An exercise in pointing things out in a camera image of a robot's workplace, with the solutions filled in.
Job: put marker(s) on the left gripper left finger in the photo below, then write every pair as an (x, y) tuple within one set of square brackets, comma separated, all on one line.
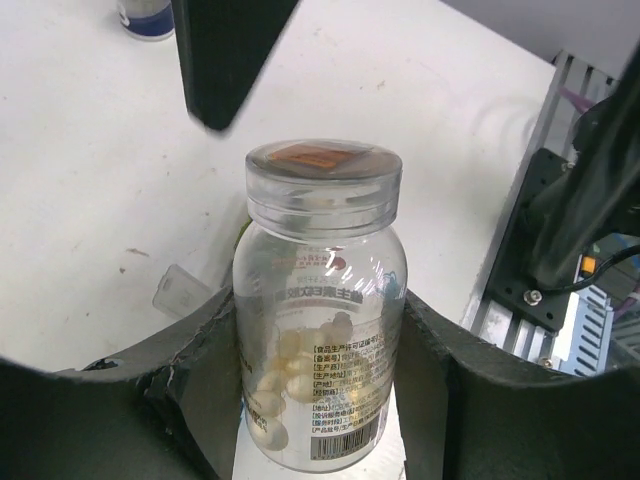
[(168, 407)]

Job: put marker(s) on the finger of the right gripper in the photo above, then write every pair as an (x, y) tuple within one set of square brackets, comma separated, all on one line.
[(222, 48), (605, 173)]

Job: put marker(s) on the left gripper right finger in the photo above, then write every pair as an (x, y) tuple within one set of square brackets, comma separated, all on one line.
[(469, 410)]

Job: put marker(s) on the clear pill jar gold lid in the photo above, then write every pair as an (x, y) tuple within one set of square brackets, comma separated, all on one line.
[(318, 325)]

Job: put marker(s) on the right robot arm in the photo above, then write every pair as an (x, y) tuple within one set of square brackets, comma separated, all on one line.
[(224, 45)]

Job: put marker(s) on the white pill bottle blue label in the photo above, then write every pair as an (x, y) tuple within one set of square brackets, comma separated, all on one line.
[(150, 20)]

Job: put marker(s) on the aluminium mounting rail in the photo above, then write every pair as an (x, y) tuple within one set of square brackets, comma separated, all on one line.
[(511, 313)]

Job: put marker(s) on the grey slotted cable duct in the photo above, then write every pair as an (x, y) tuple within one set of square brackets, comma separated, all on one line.
[(601, 327)]

